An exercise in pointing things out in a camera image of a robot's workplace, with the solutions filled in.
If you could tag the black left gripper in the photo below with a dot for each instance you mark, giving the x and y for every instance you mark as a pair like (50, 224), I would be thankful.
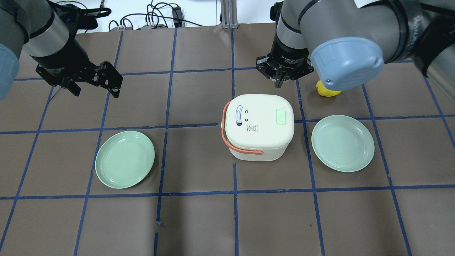
(65, 58)

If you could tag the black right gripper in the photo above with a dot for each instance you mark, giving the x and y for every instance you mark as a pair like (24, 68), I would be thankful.
(288, 52)

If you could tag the cream rice cooker orange handle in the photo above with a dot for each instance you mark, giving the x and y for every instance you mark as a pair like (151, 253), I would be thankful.
(257, 127)

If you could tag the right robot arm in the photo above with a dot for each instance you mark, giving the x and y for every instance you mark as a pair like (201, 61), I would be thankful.
(348, 42)

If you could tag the green plate near right arm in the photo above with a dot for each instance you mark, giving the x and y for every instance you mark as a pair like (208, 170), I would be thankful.
(342, 143)

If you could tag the green plate near left arm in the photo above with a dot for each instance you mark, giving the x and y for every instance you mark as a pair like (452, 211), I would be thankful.
(125, 159)

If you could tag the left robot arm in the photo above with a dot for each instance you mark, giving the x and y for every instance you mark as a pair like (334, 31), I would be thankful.
(46, 31)

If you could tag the yellow lemon toy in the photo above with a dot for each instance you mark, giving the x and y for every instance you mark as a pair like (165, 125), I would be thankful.
(324, 92)

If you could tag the black power adapter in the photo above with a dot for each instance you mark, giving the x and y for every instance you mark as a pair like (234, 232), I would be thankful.
(177, 16)

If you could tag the brown paper table mat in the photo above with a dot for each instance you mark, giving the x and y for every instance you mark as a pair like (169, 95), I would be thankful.
(198, 199)

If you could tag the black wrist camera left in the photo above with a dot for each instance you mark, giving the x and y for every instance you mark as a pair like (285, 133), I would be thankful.
(77, 16)

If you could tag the aluminium frame post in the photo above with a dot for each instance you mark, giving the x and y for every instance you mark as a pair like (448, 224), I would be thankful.
(229, 14)

